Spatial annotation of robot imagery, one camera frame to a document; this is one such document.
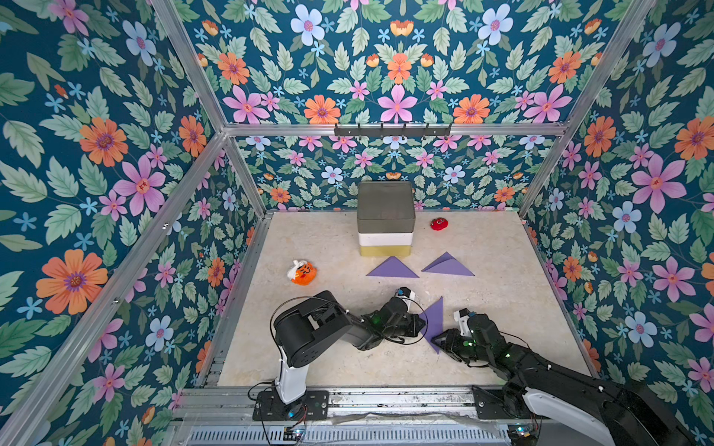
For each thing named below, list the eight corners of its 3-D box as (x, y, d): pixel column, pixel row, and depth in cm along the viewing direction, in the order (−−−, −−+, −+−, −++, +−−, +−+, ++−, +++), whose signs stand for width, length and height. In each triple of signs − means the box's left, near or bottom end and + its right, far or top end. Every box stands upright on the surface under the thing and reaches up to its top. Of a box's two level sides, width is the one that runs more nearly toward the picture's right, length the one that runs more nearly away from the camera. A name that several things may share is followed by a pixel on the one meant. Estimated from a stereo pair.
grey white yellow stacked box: (358, 258, 106) (355, 224, 91) (361, 204, 125) (359, 169, 110) (412, 258, 106) (417, 224, 91) (406, 204, 125) (410, 169, 110)
